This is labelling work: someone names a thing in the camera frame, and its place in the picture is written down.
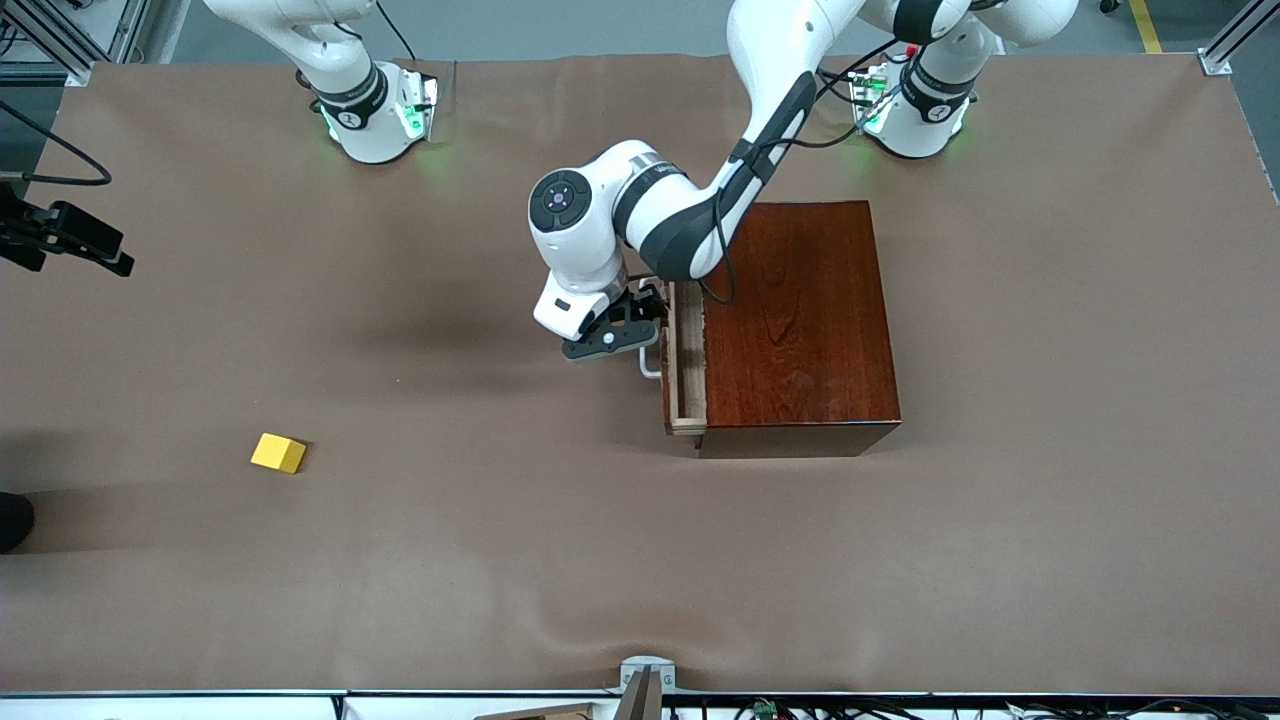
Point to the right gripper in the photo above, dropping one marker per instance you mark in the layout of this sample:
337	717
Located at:
22	232

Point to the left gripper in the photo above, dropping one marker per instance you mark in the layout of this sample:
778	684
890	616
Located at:
644	299

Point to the light wooden drawer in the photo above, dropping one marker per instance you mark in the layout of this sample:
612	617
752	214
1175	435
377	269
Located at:
690	380

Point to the yellow block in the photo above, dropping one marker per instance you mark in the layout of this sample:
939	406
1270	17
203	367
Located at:
277	452

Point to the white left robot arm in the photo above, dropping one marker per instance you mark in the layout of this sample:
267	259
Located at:
590	250

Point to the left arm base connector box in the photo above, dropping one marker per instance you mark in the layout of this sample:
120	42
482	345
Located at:
868	100

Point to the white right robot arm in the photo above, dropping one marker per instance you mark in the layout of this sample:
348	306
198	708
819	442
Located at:
350	100

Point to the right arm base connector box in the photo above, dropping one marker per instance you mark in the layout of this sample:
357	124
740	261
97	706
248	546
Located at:
418	105

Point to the dark red wooden cabinet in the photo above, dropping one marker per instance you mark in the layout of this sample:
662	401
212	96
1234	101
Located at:
800	340

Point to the brown table cover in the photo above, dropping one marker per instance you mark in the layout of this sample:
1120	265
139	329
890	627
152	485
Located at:
500	560

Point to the grey metal table clamp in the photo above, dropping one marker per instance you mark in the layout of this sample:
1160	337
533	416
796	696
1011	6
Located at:
648	668

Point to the light wooden board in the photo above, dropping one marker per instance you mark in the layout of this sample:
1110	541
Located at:
550	713

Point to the yellow floor tape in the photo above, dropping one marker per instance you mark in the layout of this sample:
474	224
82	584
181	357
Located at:
1145	25

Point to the single aluminium profile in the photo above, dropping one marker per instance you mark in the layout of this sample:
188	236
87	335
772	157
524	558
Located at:
1225	50

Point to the aluminium frame with diagonal struts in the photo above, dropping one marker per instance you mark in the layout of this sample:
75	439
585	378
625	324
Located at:
70	55

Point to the white table edge rail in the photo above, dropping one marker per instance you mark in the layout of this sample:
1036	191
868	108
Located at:
200	708

